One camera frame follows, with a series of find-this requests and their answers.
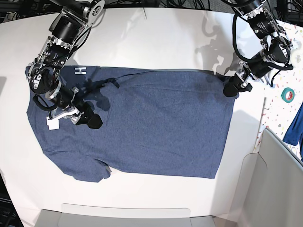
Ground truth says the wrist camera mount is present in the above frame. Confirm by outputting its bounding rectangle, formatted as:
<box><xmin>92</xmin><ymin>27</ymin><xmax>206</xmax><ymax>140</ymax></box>
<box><xmin>235</xmin><ymin>60</ymin><xmax>274</xmax><ymax>91</ymax></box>
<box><xmin>45</xmin><ymin>82</ymin><xmax>82</xmax><ymax>130</ymax></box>

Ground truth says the terrazzo patterned side surface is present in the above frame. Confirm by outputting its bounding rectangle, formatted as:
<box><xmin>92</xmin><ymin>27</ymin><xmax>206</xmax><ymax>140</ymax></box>
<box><xmin>254</xmin><ymin>21</ymin><xmax>303</xmax><ymax>152</ymax></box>

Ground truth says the green tape roll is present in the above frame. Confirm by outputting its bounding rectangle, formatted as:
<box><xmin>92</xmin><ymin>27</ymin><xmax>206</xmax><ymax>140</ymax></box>
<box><xmin>281</xmin><ymin>87</ymin><xmax>295</xmax><ymax>103</ymax></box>

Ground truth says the grey front divider panel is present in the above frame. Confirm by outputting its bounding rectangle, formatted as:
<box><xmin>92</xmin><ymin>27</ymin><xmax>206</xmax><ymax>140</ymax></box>
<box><xmin>35</xmin><ymin>204</ymin><xmax>215</xmax><ymax>227</ymax></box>

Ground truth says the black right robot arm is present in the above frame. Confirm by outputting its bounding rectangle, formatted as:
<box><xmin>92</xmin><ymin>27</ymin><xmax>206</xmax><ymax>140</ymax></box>
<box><xmin>27</xmin><ymin>0</ymin><xmax>105</xmax><ymax>130</ymax></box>

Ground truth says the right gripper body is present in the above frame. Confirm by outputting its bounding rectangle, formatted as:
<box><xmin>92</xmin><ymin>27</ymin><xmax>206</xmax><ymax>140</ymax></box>
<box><xmin>54</xmin><ymin>93</ymin><xmax>103</xmax><ymax>129</ymax></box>

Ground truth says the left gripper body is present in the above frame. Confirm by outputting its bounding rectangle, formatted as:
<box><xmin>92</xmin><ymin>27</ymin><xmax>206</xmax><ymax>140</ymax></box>
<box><xmin>223</xmin><ymin>58</ymin><xmax>273</xmax><ymax>97</ymax></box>

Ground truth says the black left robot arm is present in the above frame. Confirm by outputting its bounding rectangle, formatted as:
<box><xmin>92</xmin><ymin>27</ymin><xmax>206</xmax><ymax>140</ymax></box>
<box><xmin>223</xmin><ymin>0</ymin><xmax>294</xmax><ymax>97</ymax></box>

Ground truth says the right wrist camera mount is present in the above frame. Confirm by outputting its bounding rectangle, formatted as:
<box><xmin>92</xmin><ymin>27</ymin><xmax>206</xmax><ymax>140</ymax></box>
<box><xmin>45</xmin><ymin>82</ymin><xmax>82</xmax><ymax>130</ymax></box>

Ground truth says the blue cloth at right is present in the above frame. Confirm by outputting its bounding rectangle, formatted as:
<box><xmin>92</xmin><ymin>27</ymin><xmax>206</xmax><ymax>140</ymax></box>
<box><xmin>283</xmin><ymin>109</ymin><xmax>303</xmax><ymax>145</ymax></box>

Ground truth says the dark blue printed t-shirt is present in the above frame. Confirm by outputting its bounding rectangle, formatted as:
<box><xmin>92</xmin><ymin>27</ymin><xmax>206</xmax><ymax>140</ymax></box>
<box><xmin>27</xmin><ymin>66</ymin><xmax>235</xmax><ymax>182</ymax></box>

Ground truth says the clear tape dispenser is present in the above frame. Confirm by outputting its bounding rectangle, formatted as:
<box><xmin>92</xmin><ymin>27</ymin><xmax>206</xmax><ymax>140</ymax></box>
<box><xmin>292</xmin><ymin>40</ymin><xmax>303</xmax><ymax>55</ymax></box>

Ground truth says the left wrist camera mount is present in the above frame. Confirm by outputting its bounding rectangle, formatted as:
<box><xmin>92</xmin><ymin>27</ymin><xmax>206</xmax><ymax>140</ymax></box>
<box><xmin>235</xmin><ymin>60</ymin><xmax>274</xmax><ymax>91</ymax></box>

